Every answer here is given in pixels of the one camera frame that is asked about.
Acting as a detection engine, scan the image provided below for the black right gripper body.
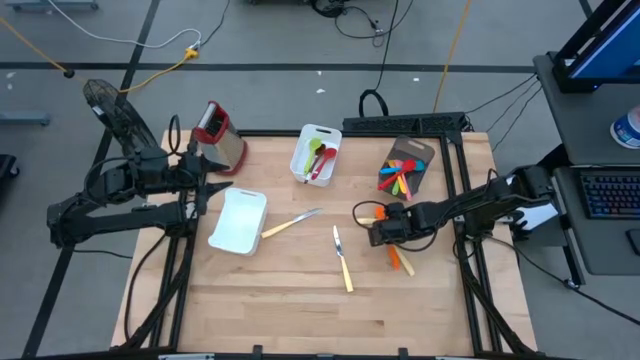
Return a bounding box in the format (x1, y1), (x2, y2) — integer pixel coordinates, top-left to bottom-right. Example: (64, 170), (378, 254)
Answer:
(368, 202), (419, 247)

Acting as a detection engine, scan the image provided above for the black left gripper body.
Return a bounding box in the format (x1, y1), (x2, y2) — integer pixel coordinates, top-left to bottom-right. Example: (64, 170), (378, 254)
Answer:
(179, 141), (209, 216)

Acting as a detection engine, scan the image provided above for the orange silicone spatula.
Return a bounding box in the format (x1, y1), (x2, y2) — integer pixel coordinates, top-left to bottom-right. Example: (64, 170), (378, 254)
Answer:
(374, 205), (403, 273)

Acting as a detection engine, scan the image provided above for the red silicone spatula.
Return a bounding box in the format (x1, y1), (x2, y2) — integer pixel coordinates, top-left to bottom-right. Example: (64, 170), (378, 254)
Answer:
(376, 158), (418, 193)

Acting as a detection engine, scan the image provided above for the yellow silicone spatula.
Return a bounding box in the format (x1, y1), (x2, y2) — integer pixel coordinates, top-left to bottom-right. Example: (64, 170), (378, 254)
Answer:
(387, 159), (407, 196)

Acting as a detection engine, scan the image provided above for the red silicone spoon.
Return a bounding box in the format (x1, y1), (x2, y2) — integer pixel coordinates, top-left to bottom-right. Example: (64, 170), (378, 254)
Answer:
(310, 147), (339, 182)

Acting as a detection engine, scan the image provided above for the lime green silicone spoon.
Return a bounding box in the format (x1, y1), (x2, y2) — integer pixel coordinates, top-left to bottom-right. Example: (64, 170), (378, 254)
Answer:
(303, 137), (324, 177)

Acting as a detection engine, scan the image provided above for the brown wooden spoon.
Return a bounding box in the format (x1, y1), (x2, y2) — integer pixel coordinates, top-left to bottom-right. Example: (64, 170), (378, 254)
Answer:
(303, 143), (328, 185)

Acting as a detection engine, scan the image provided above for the steel box grater red trim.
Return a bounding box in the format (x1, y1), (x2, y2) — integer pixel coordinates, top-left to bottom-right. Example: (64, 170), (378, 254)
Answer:
(191, 99), (249, 177)

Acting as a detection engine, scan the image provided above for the white plastic bin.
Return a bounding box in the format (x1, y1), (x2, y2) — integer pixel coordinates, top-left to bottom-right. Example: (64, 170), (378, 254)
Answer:
(207, 188), (269, 257)
(288, 123), (343, 187)

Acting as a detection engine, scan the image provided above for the grey translucent plastic bin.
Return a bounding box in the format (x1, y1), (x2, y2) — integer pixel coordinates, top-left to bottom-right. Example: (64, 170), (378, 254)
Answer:
(377, 135), (436, 202)

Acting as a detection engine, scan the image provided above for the black floor fan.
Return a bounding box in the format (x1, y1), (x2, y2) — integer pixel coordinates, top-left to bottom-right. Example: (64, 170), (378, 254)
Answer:
(82, 78), (159, 156)

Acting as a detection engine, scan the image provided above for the black perforated power box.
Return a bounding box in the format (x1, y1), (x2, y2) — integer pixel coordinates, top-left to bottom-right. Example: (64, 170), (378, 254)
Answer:
(342, 112), (471, 135)

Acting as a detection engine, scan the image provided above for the white paper sheet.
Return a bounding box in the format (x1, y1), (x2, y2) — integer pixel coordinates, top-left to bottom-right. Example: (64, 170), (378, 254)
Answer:
(504, 174), (560, 231)

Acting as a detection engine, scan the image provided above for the grey metal floor base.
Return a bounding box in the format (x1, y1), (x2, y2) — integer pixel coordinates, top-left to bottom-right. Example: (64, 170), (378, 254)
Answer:
(0, 112), (51, 127)
(4, 0), (100, 12)

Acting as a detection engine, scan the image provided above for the grey equipment cart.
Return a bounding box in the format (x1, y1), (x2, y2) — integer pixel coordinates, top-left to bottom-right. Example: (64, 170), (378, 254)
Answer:
(499, 49), (640, 291)

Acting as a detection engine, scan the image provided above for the black keyboard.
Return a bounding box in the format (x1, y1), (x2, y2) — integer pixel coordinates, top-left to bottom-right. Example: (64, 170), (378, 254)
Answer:
(579, 168), (640, 220)

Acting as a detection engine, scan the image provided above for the white wipes tub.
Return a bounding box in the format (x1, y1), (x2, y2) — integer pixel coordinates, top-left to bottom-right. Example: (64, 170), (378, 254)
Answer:
(609, 103), (640, 150)

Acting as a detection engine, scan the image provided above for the black computer monitor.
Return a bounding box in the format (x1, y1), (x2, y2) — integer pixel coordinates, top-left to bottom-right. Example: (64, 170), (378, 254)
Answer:
(552, 0), (640, 95)

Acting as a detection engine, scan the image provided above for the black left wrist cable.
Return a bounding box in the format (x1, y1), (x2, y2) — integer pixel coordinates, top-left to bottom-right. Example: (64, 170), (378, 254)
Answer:
(168, 114), (183, 157)

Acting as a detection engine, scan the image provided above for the black aluminium table frame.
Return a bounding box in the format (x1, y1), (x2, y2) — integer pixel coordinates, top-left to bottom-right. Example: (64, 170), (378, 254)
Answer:
(119, 128), (539, 357)

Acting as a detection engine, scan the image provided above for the yellow extension cable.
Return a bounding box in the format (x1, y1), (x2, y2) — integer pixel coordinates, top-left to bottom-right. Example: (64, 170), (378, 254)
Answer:
(118, 47), (200, 95)

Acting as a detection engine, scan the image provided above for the dark arm supply cable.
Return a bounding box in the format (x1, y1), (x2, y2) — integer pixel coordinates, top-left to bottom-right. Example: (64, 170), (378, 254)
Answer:
(123, 232), (169, 341)

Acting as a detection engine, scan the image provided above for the white floor cable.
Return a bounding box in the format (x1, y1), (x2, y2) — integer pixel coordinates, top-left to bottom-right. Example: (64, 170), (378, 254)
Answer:
(47, 0), (203, 50)

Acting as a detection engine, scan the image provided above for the black looped cable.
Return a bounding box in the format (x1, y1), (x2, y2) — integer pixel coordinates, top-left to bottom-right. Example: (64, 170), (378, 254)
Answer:
(357, 0), (401, 119)

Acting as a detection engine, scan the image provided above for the thin black cable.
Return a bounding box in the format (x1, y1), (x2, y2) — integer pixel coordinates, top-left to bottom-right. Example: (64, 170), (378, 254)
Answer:
(486, 79), (542, 134)
(491, 86), (544, 153)
(464, 73), (540, 116)

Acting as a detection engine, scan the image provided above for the yellow hanging cable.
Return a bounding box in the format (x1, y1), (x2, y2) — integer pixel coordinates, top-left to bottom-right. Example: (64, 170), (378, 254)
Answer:
(432, 0), (474, 114)

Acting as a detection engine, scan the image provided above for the black cable bundle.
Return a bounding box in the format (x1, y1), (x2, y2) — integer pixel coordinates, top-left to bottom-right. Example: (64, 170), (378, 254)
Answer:
(309, 0), (416, 49)

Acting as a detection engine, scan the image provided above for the orange floor cable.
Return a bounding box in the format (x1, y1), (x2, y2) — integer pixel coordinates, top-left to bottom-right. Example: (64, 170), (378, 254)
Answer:
(0, 17), (75, 80)

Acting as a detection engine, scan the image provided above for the black floor cable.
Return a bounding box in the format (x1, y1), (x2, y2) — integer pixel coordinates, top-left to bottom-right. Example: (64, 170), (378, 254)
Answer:
(487, 234), (640, 330)

